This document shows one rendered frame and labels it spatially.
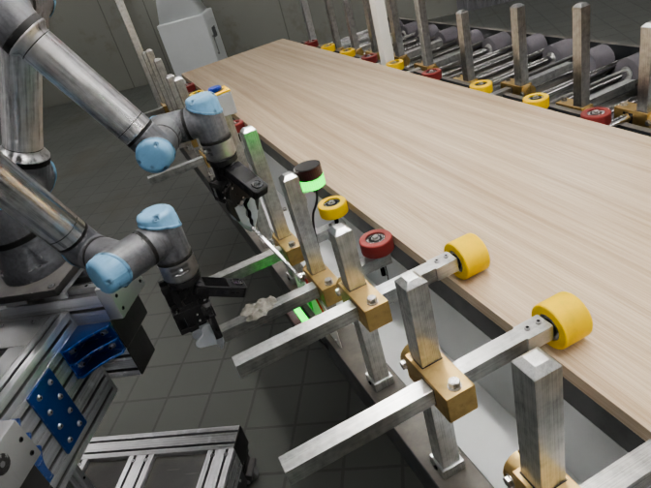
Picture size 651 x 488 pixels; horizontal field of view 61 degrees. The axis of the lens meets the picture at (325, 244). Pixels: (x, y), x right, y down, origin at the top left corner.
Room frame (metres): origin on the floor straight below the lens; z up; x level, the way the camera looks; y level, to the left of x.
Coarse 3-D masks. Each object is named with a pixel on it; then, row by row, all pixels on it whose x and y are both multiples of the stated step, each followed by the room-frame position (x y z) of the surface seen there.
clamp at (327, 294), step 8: (304, 272) 1.13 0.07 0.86; (320, 272) 1.09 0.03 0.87; (328, 272) 1.08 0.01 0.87; (312, 280) 1.07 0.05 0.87; (320, 280) 1.06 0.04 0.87; (336, 280) 1.04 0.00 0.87; (320, 288) 1.03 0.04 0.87; (328, 288) 1.02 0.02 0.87; (320, 296) 1.05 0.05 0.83; (328, 296) 1.02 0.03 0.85; (336, 296) 1.03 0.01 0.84; (328, 304) 1.02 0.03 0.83
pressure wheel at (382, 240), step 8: (368, 232) 1.14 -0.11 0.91; (376, 232) 1.14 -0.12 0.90; (384, 232) 1.12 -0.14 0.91; (360, 240) 1.12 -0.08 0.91; (368, 240) 1.11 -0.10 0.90; (376, 240) 1.10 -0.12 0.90; (384, 240) 1.09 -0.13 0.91; (392, 240) 1.10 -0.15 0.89; (360, 248) 1.11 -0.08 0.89; (368, 248) 1.08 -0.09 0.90; (376, 248) 1.07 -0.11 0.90; (384, 248) 1.08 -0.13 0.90; (392, 248) 1.09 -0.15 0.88; (368, 256) 1.09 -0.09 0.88; (376, 256) 1.08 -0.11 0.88; (384, 256) 1.07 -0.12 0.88; (384, 272) 1.11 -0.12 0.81
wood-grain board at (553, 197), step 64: (256, 64) 3.33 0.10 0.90; (320, 64) 2.90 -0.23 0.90; (256, 128) 2.18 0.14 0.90; (320, 128) 1.97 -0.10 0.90; (384, 128) 1.79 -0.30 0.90; (448, 128) 1.64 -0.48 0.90; (512, 128) 1.50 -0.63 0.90; (576, 128) 1.39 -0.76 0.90; (384, 192) 1.34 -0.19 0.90; (448, 192) 1.24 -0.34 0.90; (512, 192) 1.15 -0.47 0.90; (576, 192) 1.07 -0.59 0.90; (640, 192) 1.00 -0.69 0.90; (512, 256) 0.91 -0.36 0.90; (576, 256) 0.85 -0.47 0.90; (640, 256) 0.80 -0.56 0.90; (512, 320) 0.73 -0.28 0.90; (640, 320) 0.64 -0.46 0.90; (576, 384) 0.58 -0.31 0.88; (640, 384) 0.53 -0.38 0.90
